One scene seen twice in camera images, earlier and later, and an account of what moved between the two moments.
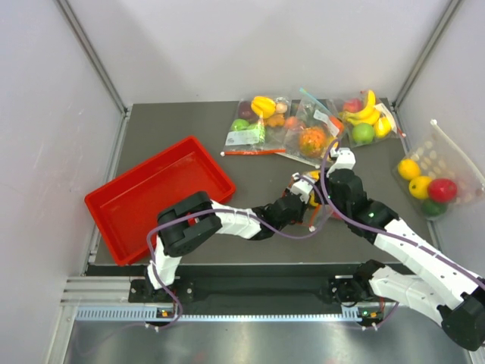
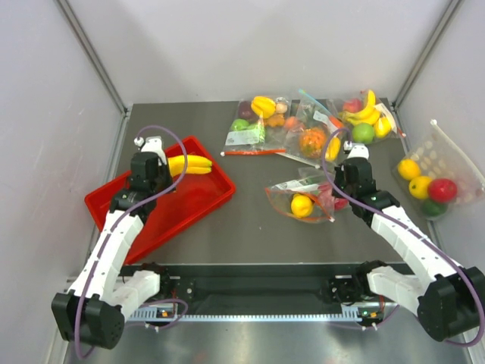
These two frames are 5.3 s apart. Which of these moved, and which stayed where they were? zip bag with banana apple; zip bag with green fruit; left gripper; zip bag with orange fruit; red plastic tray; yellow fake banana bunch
Moved: yellow fake banana bunch; left gripper
Stayed: zip bag with banana apple; zip bag with green fruit; zip bag with orange fruit; red plastic tray
